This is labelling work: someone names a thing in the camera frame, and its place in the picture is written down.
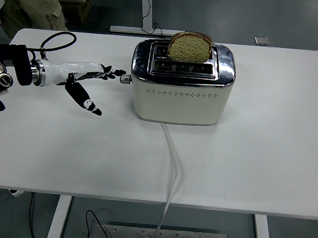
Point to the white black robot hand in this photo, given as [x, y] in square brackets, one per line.
[68, 68]

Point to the grey toaster lever knob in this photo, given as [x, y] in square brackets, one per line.
[125, 79]

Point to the cream chrome two-slot toaster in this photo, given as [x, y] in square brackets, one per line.
[177, 104]

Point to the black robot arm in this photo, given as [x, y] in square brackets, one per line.
[22, 62]

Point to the brown cardboard box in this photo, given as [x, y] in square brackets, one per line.
[76, 10]

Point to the person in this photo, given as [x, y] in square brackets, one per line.
[32, 2]

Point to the white desk stand with foot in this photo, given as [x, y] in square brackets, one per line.
[146, 9]

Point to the brown bread slice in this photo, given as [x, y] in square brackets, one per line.
[188, 49]

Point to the small white black object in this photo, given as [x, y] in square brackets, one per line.
[16, 193]

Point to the grey floor socket plate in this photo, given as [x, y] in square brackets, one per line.
[261, 40]

